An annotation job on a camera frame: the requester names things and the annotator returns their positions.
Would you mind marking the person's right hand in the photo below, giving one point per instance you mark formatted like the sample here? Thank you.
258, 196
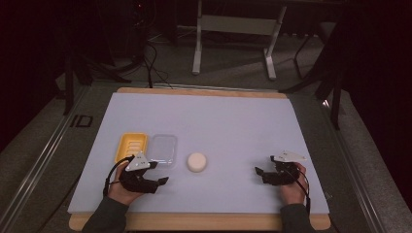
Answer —
291, 192

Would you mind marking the black metal stand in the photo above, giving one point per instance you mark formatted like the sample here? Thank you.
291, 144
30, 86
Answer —
68, 84
336, 97

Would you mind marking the person's left hand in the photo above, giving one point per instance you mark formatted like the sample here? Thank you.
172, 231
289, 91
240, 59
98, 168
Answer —
118, 191

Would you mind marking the pale lavender table mat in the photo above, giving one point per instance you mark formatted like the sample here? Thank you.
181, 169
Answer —
226, 129

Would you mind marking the wooden table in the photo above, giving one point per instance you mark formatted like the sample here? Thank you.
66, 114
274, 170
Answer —
200, 222

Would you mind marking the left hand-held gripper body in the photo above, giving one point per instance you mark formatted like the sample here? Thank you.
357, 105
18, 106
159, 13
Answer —
137, 183

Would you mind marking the white metal stand frame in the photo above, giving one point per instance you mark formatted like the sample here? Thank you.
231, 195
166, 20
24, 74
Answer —
238, 25

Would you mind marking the dark equipment tower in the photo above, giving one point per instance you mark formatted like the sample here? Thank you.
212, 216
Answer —
128, 29

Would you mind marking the yellow soap dish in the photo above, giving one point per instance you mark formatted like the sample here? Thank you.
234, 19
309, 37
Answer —
130, 146

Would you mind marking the clear plastic container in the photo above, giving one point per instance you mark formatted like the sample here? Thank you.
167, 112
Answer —
163, 149

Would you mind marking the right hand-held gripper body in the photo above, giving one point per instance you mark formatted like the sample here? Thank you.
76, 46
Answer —
282, 176

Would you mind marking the round white soap bar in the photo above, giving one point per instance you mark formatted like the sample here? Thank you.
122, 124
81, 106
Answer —
197, 161

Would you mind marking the aluminium floor rail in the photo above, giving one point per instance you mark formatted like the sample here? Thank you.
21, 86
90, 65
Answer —
353, 168
35, 168

